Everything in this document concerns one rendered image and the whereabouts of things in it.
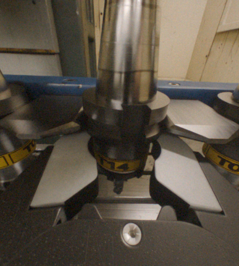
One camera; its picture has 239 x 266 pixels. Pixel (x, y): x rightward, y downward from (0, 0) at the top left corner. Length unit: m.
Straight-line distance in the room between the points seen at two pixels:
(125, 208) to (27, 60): 0.70
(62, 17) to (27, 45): 0.18
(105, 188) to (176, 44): 0.98
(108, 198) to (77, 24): 0.67
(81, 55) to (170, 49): 0.63
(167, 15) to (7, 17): 0.82
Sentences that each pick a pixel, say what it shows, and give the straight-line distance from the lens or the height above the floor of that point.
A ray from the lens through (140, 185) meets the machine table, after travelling 0.45.
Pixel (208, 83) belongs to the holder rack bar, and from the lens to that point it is 0.19.
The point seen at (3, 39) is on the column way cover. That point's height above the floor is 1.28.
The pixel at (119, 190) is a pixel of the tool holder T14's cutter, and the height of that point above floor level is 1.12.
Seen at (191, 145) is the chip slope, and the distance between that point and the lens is 0.85.
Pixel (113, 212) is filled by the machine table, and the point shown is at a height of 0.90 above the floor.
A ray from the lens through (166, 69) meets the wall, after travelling 1.11.
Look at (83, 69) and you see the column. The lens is 0.72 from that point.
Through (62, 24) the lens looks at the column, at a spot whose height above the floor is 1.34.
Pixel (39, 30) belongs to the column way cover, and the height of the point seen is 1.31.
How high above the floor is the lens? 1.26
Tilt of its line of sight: 32 degrees down
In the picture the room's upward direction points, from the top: 2 degrees clockwise
